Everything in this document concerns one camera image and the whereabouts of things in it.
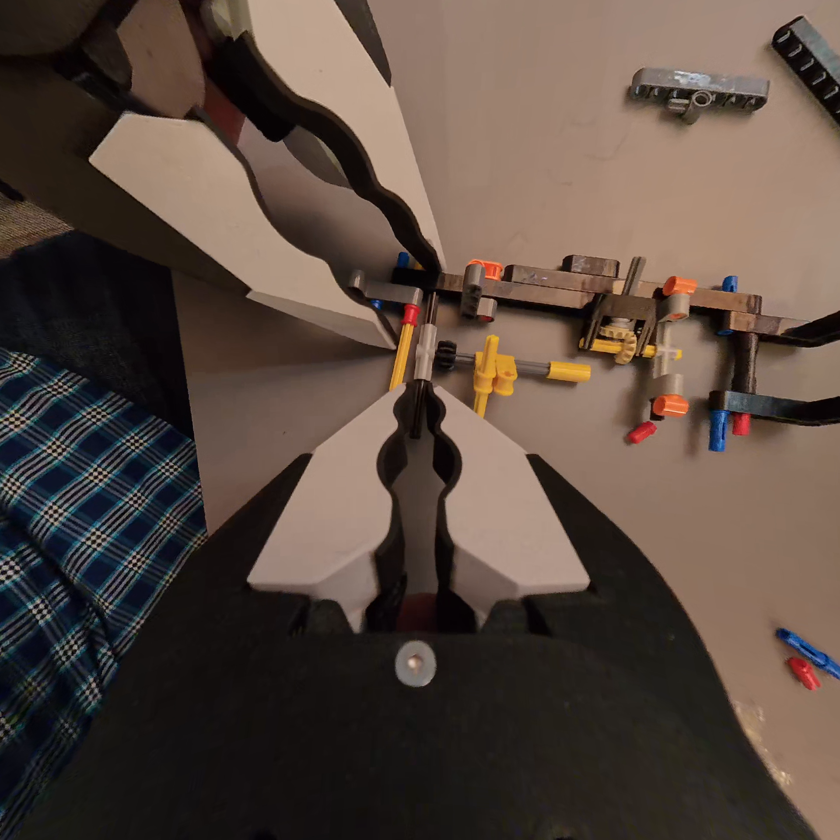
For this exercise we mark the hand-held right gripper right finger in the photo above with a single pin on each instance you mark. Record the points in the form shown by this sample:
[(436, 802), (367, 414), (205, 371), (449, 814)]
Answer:
[(512, 525)]

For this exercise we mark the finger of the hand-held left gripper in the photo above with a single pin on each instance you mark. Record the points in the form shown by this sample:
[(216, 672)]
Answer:
[(197, 203), (367, 144)]

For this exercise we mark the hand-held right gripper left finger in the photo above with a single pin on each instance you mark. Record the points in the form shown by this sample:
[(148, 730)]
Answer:
[(315, 525)]

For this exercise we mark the yellow connector axle lego assembly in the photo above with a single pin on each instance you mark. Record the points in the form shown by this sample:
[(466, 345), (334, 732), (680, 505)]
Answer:
[(495, 371)]

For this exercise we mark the yellow axle gear lego assembly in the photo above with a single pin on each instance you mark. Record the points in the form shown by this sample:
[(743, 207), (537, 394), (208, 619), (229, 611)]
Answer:
[(620, 338)]

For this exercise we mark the black lego chassis assembly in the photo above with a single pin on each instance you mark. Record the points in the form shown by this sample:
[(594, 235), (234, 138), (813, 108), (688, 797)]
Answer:
[(544, 289)]

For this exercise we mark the small red lego pin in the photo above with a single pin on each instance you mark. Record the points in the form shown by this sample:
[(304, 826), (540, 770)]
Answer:
[(804, 674), (642, 432)]

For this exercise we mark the scattered blue lego pins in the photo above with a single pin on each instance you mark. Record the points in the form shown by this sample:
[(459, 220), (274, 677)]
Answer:
[(804, 646)]

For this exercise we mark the dark grey lego connector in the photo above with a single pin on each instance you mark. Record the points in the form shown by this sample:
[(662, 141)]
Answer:
[(692, 108)]

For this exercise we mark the grey lego beam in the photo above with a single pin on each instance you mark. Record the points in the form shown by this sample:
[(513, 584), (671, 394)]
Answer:
[(728, 85)]

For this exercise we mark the long black lego beam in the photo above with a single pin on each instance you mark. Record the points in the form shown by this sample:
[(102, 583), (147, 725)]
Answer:
[(810, 62)]

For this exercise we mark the person's left hand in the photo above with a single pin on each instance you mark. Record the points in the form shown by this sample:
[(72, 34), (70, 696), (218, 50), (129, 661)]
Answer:
[(223, 115)]

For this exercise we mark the person's dark trousers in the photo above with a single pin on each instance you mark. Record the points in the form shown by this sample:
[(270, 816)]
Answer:
[(85, 295)]

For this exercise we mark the blue plaid shirt person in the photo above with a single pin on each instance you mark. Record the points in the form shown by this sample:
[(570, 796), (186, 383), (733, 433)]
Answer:
[(79, 525)]

